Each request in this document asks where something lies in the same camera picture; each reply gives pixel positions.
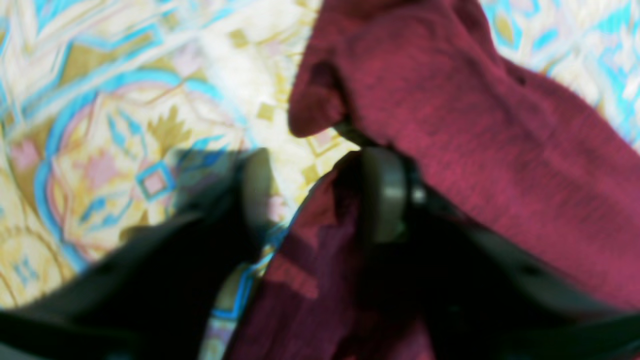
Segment patterned tablecloth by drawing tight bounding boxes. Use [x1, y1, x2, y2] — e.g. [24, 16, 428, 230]
[1, 0, 639, 360]

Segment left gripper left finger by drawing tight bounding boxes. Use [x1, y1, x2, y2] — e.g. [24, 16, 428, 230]
[1, 148, 273, 360]

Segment dark red t-shirt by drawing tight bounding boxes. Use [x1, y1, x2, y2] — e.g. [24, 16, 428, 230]
[225, 0, 639, 360]

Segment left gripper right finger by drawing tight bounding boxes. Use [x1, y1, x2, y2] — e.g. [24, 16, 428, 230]
[360, 146, 639, 360]

